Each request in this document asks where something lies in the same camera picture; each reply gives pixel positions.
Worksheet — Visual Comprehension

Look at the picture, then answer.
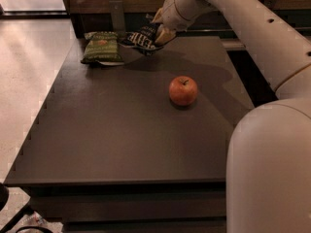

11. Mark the metal rail bracket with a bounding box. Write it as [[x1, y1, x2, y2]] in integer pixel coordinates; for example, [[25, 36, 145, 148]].
[[109, 0, 125, 35], [262, 0, 277, 10]]

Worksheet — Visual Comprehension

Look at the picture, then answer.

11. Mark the left metal rail bracket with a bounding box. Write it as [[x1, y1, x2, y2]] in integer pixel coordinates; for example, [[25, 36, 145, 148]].
[[109, 0, 125, 35]]

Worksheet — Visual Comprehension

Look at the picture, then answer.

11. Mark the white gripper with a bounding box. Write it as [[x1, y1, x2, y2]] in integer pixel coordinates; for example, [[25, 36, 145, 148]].
[[152, 0, 190, 47]]

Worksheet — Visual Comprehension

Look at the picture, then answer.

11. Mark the black chair base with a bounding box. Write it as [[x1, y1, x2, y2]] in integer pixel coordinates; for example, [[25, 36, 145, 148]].
[[0, 182, 54, 233]]

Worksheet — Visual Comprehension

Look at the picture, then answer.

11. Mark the right metal rail bracket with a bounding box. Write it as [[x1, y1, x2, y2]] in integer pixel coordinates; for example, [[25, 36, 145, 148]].
[[262, 0, 277, 10]]

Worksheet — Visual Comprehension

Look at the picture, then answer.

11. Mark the red apple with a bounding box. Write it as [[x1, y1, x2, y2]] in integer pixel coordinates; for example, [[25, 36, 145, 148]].
[[169, 76, 198, 106]]

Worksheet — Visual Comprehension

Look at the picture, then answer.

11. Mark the green jalapeno chip bag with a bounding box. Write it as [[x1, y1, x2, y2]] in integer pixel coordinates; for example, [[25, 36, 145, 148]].
[[81, 31, 123, 66]]

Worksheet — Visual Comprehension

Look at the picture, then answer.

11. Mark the blue kettle chip bag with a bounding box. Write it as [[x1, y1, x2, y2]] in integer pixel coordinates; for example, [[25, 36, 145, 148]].
[[120, 21, 162, 56]]

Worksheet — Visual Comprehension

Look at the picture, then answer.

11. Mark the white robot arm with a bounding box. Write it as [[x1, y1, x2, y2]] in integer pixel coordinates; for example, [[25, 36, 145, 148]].
[[155, 0, 311, 233]]

